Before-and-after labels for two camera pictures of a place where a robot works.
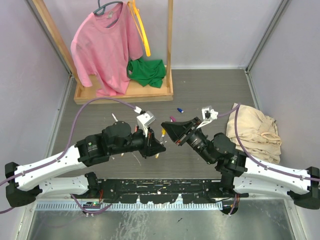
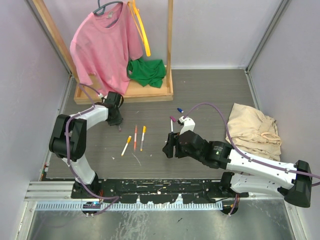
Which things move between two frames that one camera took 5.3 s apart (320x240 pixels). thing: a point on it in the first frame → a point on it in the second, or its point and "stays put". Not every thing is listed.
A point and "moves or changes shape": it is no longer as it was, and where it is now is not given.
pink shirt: (102, 45) stays put
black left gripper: (153, 145) → (117, 120)
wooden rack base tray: (137, 93) stays put
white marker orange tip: (161, 142) moves or changes shape
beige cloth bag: (258, 132) stays put
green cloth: (146, 72) stays put
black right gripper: (175, 130) → (172, 140)
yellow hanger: (135, 13) stays put
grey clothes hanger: (100, 11) stays put
